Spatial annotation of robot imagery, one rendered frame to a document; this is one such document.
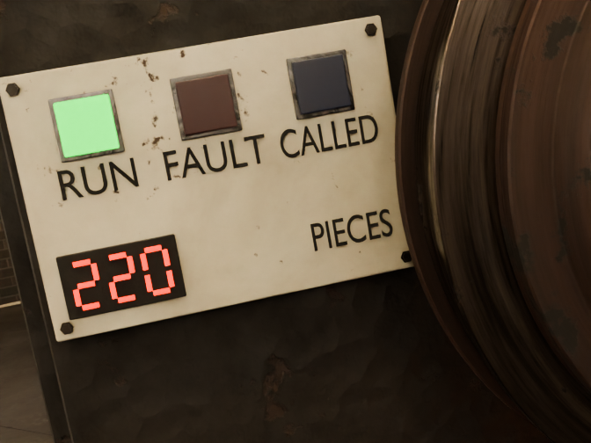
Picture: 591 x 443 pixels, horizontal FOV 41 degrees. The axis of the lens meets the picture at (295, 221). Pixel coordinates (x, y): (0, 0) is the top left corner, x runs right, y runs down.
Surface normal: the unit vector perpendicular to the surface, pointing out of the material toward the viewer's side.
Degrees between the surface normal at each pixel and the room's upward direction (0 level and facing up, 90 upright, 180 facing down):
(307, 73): 90
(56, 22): 90
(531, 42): 90
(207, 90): 90
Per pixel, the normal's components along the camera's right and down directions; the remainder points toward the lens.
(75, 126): 0.17, 0.12
